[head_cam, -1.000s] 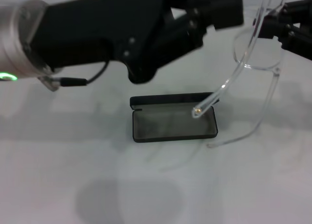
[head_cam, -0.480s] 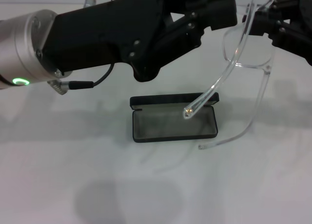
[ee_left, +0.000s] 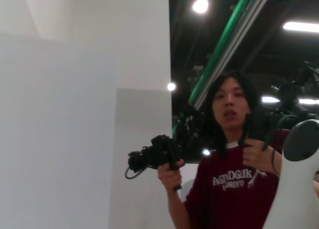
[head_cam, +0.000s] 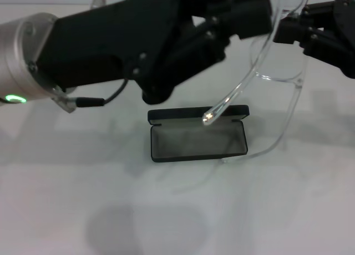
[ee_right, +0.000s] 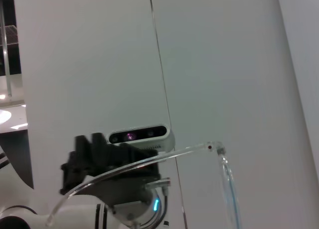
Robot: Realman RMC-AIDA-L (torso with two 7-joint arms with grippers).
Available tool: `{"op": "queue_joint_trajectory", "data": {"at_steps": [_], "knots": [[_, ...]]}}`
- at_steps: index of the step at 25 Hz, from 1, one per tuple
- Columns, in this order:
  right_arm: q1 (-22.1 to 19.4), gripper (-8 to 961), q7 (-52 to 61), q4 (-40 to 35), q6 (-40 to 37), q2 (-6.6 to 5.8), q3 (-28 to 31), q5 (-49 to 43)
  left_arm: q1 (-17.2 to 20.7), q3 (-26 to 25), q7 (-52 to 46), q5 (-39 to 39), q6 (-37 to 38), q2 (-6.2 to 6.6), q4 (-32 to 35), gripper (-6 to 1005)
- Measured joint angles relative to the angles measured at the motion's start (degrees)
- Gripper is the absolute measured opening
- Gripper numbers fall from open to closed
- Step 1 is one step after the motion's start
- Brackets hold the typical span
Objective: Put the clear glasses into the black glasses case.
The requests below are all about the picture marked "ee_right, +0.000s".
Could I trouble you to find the clear white glasses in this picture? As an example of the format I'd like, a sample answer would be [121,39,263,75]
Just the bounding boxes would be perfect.
[45,140,242,229]

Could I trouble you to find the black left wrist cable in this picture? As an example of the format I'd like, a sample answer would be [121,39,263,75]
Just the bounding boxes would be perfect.
[146,177,172,226]

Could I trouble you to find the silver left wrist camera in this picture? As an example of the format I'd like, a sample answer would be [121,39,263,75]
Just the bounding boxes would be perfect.
[108,123,175,153]

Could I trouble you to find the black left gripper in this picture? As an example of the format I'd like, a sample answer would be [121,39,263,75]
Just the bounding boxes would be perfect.
[60,132,162,208]

